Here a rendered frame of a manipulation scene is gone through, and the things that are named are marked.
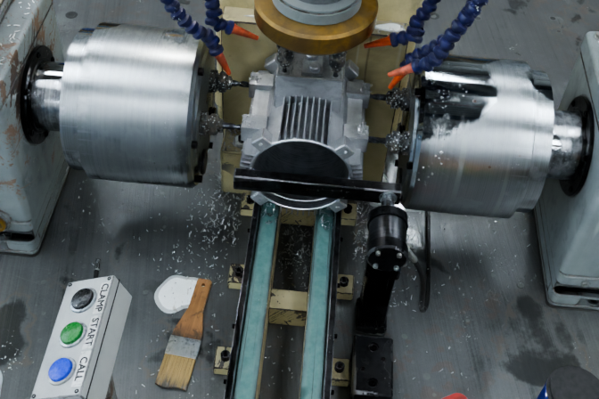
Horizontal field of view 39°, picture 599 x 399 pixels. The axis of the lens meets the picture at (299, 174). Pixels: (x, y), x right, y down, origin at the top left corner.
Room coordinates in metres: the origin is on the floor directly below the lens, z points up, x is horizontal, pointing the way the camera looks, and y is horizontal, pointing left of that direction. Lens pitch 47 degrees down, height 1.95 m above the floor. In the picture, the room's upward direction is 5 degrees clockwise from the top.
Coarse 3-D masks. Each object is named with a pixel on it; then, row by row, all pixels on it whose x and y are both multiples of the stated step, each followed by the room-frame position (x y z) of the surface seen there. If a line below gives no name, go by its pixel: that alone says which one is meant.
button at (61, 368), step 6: (60, 360) 0.49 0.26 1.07; (66, 360) 0.49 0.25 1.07; (54, 366) 0.49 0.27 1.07; (60, 366) 0.48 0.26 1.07; (66, 366) 0.48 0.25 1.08; (48, 372) 0.48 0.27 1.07; (54, 372) 0.48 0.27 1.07; (60, 372) 0.48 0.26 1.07; (66, 372) 0.48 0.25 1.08; (54, 378) 0.47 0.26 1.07; (60, 378) 0.47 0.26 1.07
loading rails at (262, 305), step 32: (256, 224) 0.84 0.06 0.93; (320, 224) 0.86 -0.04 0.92; (352, 224) 0.96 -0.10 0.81; (256, 256) 0.78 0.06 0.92; (320, 256) 0.79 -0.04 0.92; (256, 288) 0.73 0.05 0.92; (320, 288) 0.73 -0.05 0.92; (352, 288) 0.81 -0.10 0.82; (256, 320) 0.67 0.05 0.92; (288, 320) 0.74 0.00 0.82; (320, 320) 0.68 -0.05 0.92; (224, 352) 0.67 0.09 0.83; (256, 352) 0.62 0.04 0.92; (320, 352) 0.62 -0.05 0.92; (224, 384) 0.57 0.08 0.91; (256, 384) 0.57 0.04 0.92; (320, 384) 0.57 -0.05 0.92
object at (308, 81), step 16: (304, 64) 1.00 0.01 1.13; (320, 64) 1.00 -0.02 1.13; (288, 80) 0.95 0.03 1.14; (304, 80) 0.95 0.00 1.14; (320, 80) 0.95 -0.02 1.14; (336, 80) 0.95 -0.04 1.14; (288, 96) 0.95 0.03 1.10; (304, 96) 0.95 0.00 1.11; (320, 96) 0.95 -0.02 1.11; (336, 96) 0.95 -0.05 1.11; (336, 112) 0.95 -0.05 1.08
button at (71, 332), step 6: (72, 324) 0.54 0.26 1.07; (78, 324) 0.54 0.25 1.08; (66, 330) 0.53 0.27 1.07; (72, 330) 0.53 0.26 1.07; (78, 330) 0.53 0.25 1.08; (60, 336) 0.53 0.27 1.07; (66, 336) 0.53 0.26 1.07; (72, 336) 0.52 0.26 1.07; (78, 336) 0.53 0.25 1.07; (66, 342) 0.52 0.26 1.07; (72, 342) 0.52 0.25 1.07
